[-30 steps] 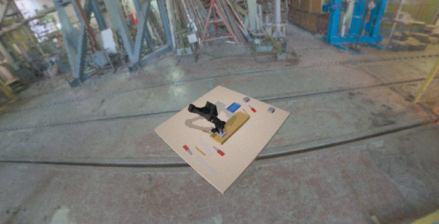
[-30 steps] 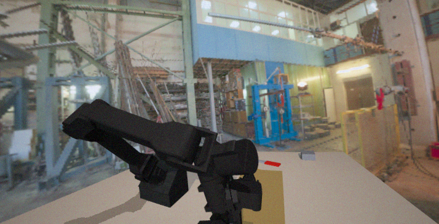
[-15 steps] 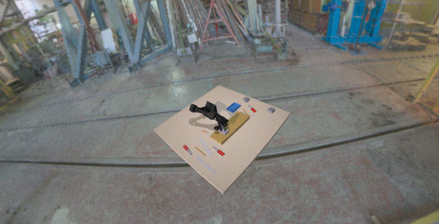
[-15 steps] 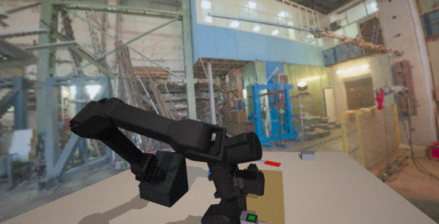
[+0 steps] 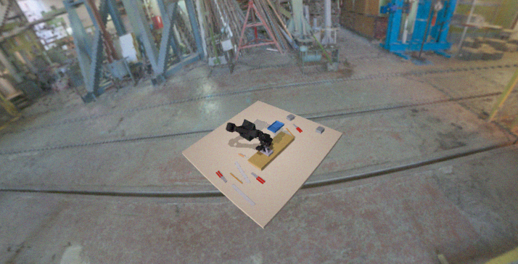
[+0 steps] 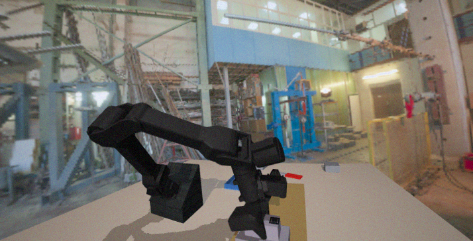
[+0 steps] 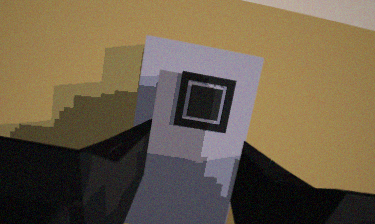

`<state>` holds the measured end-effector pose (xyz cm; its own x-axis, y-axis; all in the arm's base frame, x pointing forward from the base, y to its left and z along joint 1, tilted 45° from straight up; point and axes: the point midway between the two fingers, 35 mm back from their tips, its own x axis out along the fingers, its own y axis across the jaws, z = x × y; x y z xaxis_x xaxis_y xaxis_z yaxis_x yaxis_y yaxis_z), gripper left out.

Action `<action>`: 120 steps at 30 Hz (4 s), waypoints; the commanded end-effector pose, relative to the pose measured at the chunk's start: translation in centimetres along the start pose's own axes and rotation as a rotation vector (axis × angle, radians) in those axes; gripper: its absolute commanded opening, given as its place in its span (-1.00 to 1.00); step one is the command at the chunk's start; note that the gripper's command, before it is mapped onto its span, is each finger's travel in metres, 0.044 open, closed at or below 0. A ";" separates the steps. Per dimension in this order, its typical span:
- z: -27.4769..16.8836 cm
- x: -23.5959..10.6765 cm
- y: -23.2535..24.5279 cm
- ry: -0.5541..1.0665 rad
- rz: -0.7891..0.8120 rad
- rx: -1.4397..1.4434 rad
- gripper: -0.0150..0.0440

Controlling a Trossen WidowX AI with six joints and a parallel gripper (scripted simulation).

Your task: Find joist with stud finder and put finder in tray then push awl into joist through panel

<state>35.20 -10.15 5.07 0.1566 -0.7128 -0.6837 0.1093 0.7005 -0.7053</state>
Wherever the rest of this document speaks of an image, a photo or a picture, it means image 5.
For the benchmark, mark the blue rectangular tray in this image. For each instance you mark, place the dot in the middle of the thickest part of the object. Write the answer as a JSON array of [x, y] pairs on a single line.
[[275, 126]]

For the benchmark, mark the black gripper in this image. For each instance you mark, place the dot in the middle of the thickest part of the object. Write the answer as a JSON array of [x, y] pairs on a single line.
[[259, 148]]

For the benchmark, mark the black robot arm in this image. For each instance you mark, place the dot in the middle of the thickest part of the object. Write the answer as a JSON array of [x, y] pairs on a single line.
[[230, 127]]

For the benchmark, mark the tan panel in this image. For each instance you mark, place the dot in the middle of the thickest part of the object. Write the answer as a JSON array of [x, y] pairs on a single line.
[[280, 142]]

